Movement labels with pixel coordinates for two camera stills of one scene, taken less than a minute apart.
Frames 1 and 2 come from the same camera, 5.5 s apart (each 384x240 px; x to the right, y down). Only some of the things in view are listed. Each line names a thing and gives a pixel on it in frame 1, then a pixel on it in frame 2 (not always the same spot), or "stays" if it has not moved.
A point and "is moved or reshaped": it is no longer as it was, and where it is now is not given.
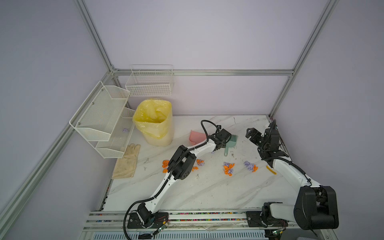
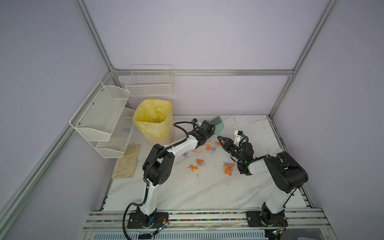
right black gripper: [256, 134] → [228, 145]
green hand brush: [231, 143] is moved or reshaped
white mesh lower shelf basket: [119, 137] stays
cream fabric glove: [125, 166] stays
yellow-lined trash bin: [152, 117] stays
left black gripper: [224, 144] → [211, 133]
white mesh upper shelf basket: [96, 118] stays
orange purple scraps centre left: [200, 162] stays
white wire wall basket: [147, 80] stays
